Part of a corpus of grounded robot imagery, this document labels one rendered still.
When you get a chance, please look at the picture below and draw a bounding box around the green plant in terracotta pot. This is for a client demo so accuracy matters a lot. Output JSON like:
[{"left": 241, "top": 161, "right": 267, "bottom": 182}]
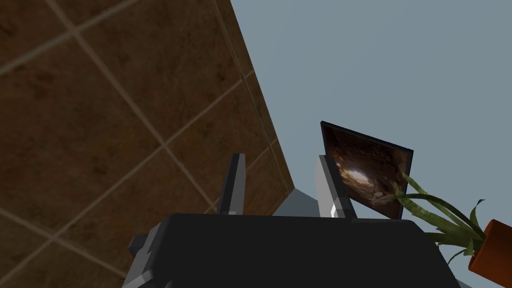
[{"left": 393, "top": 172, "right": 512, "bottom": 288}]

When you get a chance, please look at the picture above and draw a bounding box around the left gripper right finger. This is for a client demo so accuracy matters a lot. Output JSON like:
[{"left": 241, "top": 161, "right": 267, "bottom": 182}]
[{"left": 313, "top": 154, "right": 358, "bottom": 220}]

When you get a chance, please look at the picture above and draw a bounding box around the dark framed brown picture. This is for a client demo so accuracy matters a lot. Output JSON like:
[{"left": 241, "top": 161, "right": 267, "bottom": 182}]
[{"left": 319, "top": 120, "right": 415, "bottom": 221}]

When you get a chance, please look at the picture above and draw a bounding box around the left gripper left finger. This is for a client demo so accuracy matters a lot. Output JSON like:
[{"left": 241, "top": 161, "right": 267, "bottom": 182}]
[{"left": 216, "top": 153, "right": 247, "bottom": 216}]

